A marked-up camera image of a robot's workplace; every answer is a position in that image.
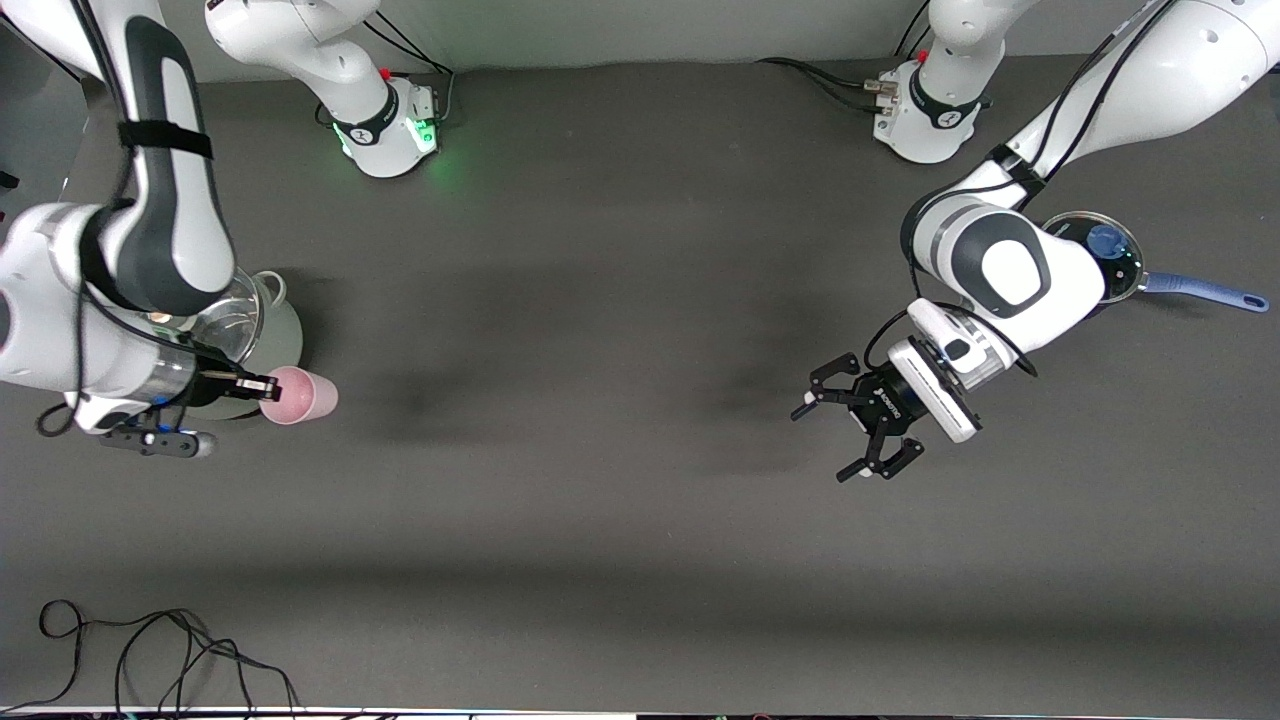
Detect pink plastic cup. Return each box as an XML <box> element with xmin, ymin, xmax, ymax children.
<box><xmin>258</xmin><ymin>366</ymin><xmax>339</xmax><ymax>426</ymax></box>

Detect grey-green cooking pot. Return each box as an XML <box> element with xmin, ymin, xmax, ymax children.
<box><xmin>195</xmin><ymin>268</ymin><xmax>304</xmax><ymax>421</ymax></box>

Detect glass pot lid beige knob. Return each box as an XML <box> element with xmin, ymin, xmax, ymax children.
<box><xmin>150</xmin><ymin>268</ymin><xmax>263</xmax><ymax>366</ymax></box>

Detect glass saucepan lid blue knob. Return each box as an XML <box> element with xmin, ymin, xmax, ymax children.
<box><xmin>1042</xmin><ymin>210</ymin><xmax>1144</xmax><ymax>305</ymax></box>

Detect loose black cable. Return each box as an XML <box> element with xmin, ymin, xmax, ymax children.
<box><xmin>0</xmin><ymin>600</ymin><xmax>301</xmax><ymax>717</ymax></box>

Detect black left arm base cables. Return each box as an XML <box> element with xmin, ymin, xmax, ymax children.
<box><xmin>757</xmin><ymin>20</ymin><xmax>933</xmax><ymax>111</ymax></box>

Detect black arm base cables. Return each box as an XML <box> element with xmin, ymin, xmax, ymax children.
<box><xmin>318</xmin><ymin>10</ymin><xmax>457</xmax><ymax>129</ymax></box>
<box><xmin>757</xmin><ymin>20</ymin><xmax>933</xmax><ymax>111</ymax></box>

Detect black right arm base cables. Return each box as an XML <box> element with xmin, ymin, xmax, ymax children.
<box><xmin>318</xmin><ymin>10</ymin><xmax>457</xmax><ymax>129</ymax></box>

